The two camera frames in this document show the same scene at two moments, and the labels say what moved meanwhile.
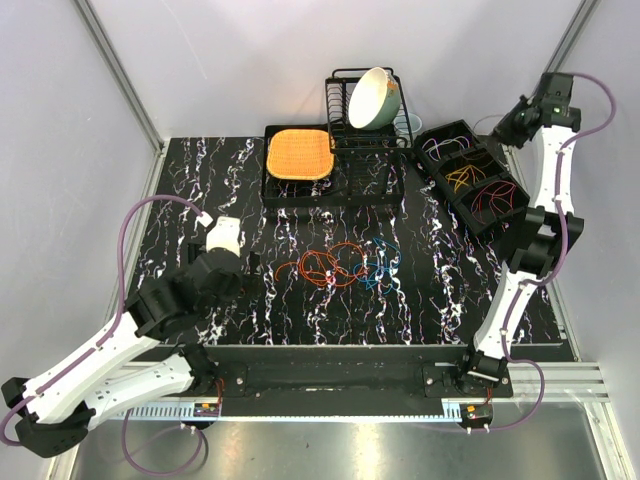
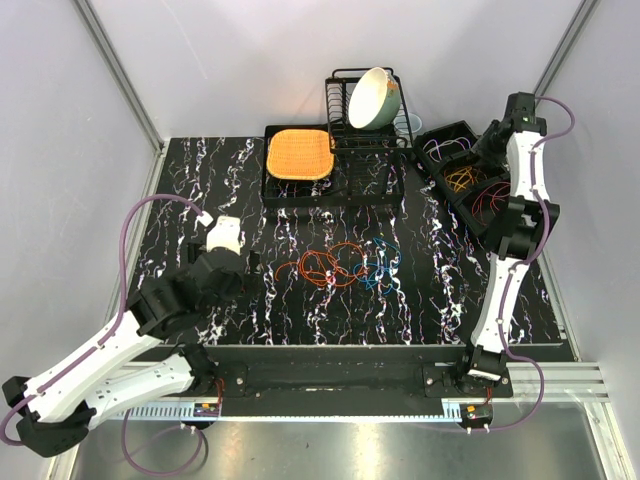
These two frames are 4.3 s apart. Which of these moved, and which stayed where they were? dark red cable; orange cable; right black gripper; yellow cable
Moved: right black gripper
Stayed: dark red cable; yellow cable; orange cable
